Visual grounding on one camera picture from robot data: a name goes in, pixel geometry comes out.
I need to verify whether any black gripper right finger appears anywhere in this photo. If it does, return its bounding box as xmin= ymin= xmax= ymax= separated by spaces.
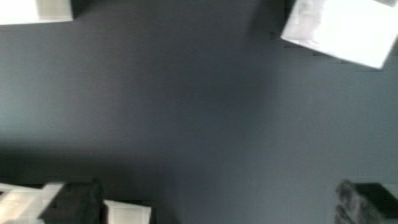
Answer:
xmin=334 ymin=180 xmax=398 ymax=224

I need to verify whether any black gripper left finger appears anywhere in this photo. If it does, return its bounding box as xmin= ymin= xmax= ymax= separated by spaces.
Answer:
xmin=39 ymin=180 xmax=108 ymax=224

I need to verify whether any white table leg centre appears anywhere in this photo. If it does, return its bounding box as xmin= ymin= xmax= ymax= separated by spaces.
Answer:
xmin=281 ymin=0 xmax=398 ymax=69

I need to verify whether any white table leg lying left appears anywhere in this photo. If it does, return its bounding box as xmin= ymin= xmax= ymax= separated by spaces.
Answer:
xmin=0 ymin=0 xmax=73 ymax=25

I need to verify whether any white U-shaped obstacle fence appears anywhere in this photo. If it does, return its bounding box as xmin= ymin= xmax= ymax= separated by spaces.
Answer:
xmin=0 ymin=182 xmax=151 ymax=224

